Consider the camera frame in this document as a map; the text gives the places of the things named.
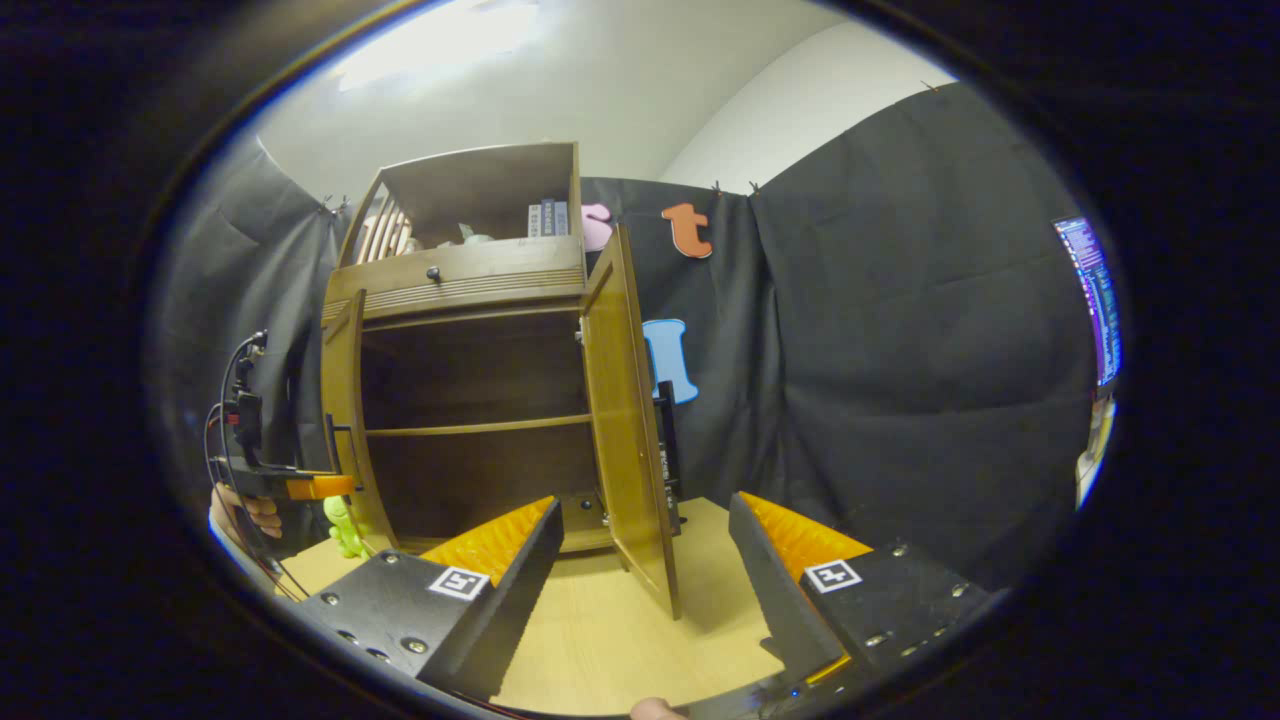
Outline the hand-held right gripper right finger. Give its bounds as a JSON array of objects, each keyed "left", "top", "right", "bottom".
[{"left": 728, "top": 490, "right": 996, "bottom": 691}]

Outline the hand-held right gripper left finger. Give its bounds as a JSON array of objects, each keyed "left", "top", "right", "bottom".
[{"left": 300, "top": 497, "right": 566, "bottom": 703}]

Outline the wooden shoe cabinet door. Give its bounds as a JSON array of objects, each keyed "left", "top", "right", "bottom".
[
  {"left": 320, "top": 290, "right": 397, "bottom": 553},
  {"left": 580, "top": 222, "right": 684, "bottom": 621}
]

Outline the wooden double-door shoe cabinet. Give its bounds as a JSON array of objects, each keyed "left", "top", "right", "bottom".
[{"left": 322, "top": 140, "right": 613, "bottom": 557}]

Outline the yellow-green toy figure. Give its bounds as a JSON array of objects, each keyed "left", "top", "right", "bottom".
[{"left": 322, "top": 497, "right": 369, "bottom": 559}]

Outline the wooden inner shelf board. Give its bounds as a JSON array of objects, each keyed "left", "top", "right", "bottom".
[{"left": 365, "top": 413, "right": 593, "bottom": 438}]

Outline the black backdrop cloth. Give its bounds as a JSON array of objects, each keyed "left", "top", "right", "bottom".
[{"left": 150, "top": 82, "right": 1101, "bottom": 591}]

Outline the wooden drawer with black knob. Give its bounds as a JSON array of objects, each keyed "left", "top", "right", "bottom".
[{"left": 322, "top": 237, "right": 587, "bottom": 323}]

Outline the computer monitor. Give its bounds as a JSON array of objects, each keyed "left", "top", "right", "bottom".
[{"left": 1052, "top": 215, "right": 1123, "bottom": 389}]

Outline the black cable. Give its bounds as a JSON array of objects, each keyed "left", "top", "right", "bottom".
[{"left": 204, "top": 335, "right": 311, "bottom": 601}]

